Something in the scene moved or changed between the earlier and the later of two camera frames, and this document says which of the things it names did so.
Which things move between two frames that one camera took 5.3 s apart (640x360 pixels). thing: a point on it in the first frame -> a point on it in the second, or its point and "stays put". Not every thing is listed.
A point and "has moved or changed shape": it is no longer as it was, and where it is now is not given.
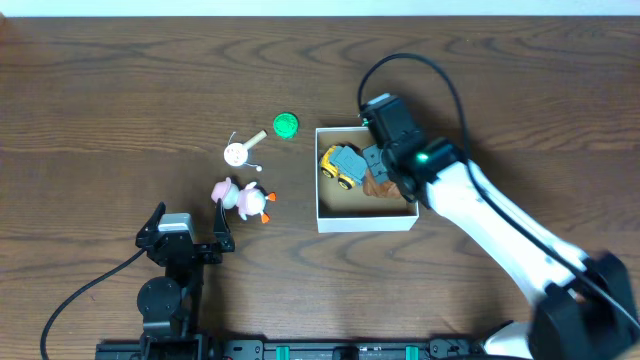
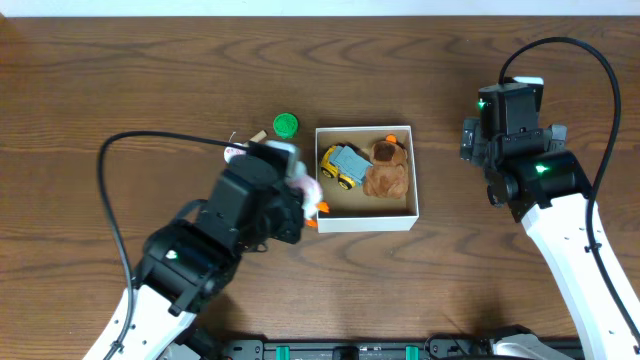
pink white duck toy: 249,200 has moved or changed shape
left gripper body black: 201,250 -> 288,220
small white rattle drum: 236,154 stays put
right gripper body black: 376,161 -> 470,138
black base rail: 176,348 stays put
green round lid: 286,125 stays put
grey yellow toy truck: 344,163 stays put
